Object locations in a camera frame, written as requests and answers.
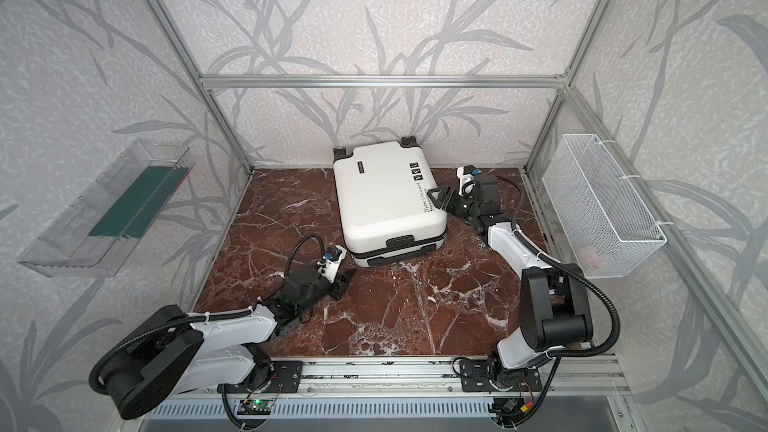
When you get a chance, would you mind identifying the black corrugated cable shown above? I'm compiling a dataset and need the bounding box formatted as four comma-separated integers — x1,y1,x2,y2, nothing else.
88,233,328,430
494,175,622,430

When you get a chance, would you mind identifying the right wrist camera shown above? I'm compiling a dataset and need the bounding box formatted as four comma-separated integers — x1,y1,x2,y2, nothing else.
457,165,481,196

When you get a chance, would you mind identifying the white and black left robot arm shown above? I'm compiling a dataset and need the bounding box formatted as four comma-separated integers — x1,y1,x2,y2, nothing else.
88,266,356,420

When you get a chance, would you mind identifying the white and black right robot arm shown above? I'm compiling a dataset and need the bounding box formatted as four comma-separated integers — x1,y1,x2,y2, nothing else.
427,172,603,370

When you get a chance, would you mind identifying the left green circuit board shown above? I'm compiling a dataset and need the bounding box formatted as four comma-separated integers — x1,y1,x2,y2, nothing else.
237,398,274,417

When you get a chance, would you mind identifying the left black corrugated cable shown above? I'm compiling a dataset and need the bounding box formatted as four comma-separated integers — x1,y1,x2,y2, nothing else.
88,233,328,430

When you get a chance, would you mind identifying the white wire mesh basket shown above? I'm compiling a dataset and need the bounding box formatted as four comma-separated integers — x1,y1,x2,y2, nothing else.
543,134,667,279

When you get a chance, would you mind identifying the pink object in basket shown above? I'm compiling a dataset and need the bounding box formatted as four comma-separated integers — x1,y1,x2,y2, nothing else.
576,246,606,270

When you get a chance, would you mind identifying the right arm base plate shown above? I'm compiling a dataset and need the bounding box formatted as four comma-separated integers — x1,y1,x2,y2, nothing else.
452,357,543,393

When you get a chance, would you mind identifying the green board in shelf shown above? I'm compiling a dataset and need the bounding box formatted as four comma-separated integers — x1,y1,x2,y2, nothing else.
88,166,190,239

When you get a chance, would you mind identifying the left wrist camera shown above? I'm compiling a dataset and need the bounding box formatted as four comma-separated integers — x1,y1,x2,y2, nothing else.
318,244,347,284

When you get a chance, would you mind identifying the black and white suitcase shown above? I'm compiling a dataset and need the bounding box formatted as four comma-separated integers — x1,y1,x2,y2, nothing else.
333,136,447,268

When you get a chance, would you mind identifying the right black corrugated cable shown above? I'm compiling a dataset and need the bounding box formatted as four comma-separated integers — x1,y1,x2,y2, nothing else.
494,175,622,430

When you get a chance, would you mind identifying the clear plastic wall shelf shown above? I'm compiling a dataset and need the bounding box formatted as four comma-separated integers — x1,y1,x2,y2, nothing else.
18,139,195,278

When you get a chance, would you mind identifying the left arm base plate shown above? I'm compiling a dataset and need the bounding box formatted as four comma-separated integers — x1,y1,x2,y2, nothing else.
240,360,304,394

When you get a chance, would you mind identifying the aluminium front rail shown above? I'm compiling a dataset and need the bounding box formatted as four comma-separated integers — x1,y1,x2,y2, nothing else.
122,355,631,400

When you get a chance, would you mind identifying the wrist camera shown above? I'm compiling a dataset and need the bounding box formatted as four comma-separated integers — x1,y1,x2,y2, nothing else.
318,244,347,284
457,165,481,196

